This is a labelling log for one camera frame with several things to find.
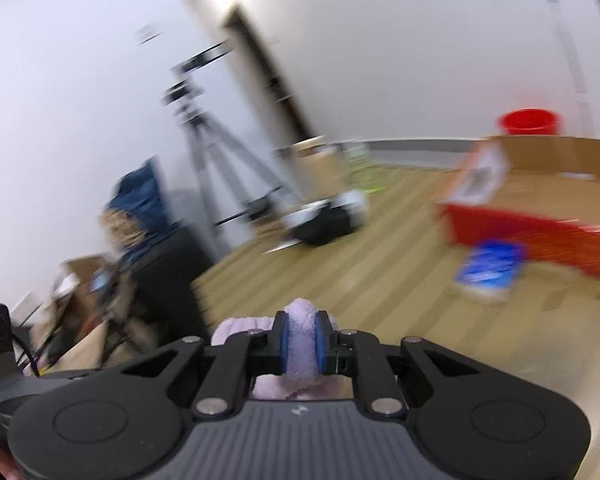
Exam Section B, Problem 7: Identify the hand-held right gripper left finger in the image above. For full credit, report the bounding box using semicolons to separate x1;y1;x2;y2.
120;310;291;419

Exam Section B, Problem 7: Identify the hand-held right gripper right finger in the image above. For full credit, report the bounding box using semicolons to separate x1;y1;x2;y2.
314;310;481;419

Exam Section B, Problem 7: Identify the pink fluffy blanket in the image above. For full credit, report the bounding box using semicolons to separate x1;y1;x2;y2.
211;298;353;402

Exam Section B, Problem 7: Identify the large orange cardboard box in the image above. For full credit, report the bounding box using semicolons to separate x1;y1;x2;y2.
434;135;600;281

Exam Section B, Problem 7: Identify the black bag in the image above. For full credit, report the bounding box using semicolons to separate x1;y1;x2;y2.
286;191;371;247

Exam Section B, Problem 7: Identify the black cabinet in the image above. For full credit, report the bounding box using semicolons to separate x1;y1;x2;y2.
105;227;216;356

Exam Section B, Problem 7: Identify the green plastic item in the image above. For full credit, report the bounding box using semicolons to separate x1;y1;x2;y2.
351;145;385;196

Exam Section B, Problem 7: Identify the small brown cardboard box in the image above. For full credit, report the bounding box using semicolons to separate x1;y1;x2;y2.
275;136;352;206

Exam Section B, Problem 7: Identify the blue printed packet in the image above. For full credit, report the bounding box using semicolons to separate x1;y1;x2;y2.
452;241;528;303

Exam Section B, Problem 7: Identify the blue cloth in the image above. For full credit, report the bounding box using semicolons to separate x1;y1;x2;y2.
105;159;173;241

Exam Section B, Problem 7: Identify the red plastic bucket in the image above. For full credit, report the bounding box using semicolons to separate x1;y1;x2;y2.
498;108;564;136

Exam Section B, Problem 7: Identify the black camera tripod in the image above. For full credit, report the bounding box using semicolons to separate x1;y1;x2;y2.
161;40;301;241

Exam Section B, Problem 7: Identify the white wall pipe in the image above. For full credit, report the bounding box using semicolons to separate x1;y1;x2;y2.
546;0;593;136

